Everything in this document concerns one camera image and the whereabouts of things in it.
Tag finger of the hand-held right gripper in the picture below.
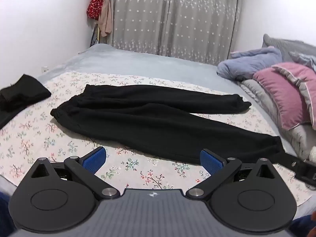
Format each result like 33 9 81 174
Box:
295 169 316 184
281 152 316 172

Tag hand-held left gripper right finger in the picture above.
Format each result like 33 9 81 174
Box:
185 149 279 201

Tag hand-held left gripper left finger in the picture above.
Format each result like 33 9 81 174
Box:
31 146 119 201

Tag black pants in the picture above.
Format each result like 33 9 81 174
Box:
50 84 295 166

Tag grey quilt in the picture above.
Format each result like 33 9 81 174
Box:
237 79 316 161

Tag person's right leg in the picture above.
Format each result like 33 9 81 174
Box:
288 213 316 237

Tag person's leg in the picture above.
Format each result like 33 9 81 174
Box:
0 191 16 237
288 213 316 237

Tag floral bed sheet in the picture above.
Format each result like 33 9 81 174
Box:
0 70 313 208

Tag pink pillow with grey frill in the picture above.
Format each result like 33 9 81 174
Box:
272 62 316 124

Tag folded black garment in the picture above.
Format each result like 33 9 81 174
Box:
0 73 52 130

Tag person's left leg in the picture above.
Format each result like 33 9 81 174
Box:
0 191 16 237

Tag light grey-blue duvet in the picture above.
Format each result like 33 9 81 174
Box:
289 51 316 72

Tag blue-grey blanket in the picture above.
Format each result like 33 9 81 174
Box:
217 47 283 81

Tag dark grey pillow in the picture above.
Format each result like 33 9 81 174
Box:
262 33 316 62

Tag beige garment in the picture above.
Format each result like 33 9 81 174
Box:
97 0 114 37

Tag grey star-print curtain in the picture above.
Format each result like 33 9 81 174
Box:
109 0 244 66

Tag red floral garment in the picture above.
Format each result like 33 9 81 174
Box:
86 0 104 20

